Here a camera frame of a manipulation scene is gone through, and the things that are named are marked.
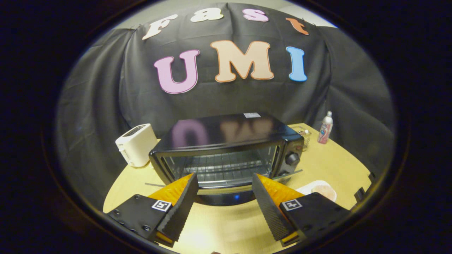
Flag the black backdrop cloth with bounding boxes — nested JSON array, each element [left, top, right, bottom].
[[56, 3, 395, 212]]

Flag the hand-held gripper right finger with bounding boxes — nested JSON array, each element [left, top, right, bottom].
[[252, 173, 350, 247]]

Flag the white plate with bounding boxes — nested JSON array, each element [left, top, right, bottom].
[[296, 180, 338, 203]]

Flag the white bread toaster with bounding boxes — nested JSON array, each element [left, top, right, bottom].
[[115, 123, 158, 168]]

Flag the sugared cream doughnut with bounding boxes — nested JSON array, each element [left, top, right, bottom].
[[311, 184, 337, 202]]

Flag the black toaster oven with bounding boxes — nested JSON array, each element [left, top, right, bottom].
[[145, 112, 305, 207]]

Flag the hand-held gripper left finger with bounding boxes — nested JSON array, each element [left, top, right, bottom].
[[106, 173, 199, 247]]

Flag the pink drink bottle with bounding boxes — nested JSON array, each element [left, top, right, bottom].
[[317, 111, 333, 144]]

